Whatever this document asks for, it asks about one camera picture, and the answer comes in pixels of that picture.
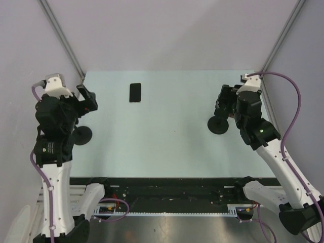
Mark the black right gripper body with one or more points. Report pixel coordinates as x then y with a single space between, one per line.
228 92

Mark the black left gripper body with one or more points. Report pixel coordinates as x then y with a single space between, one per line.
74 107

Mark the black stand with ball joint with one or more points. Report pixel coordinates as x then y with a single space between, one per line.
82 135

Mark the silver white phone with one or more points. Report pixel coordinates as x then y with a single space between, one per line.
135 93

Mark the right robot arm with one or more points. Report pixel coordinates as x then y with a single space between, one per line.
300 206

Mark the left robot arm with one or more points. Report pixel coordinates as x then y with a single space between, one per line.
52 158

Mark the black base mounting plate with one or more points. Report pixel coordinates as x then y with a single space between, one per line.
173 195

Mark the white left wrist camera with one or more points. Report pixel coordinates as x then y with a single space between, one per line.
55 86

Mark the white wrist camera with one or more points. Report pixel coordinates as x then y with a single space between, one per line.
55 86
250 83

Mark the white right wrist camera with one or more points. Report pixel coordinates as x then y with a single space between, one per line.
250 83

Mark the aluminium table rail right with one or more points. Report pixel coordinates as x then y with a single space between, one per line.
269 107

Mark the aluminium frame post left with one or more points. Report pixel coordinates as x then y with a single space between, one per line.
58 31

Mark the aluminium frame post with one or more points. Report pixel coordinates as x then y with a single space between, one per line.
58 31
288 26

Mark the white slotted cable duct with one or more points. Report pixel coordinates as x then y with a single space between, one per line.
230 211

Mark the aluminium frame post right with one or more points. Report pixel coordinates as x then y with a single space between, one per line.
288 26

